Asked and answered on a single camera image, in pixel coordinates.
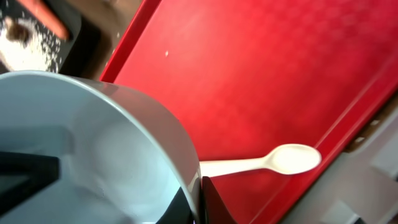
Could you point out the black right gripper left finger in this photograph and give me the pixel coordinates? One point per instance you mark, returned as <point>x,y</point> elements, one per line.
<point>178,211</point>

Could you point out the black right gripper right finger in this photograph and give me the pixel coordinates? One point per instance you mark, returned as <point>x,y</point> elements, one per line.
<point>213,209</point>

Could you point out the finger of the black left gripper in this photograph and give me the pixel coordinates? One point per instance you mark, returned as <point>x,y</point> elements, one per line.
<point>24,175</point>

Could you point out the light blue bowl with rice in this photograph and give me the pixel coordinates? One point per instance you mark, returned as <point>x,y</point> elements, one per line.
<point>123,155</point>

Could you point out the white plastic spoon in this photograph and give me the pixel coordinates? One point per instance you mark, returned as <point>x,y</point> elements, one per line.
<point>286,159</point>

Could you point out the brown food scrap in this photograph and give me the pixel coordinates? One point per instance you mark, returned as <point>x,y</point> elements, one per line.
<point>17,33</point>

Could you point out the orange carrot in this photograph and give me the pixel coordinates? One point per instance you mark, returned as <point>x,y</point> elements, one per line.
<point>43,14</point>

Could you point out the grey dishwasher rack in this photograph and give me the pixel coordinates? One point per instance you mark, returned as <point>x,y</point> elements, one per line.
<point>359,187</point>

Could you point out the pile of white rice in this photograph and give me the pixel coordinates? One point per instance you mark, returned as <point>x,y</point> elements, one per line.
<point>41,50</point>

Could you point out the red serving tray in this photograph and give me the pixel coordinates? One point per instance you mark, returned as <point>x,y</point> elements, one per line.
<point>244,77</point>

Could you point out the black plastic tray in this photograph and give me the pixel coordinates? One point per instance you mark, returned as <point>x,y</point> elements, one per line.
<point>15,10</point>

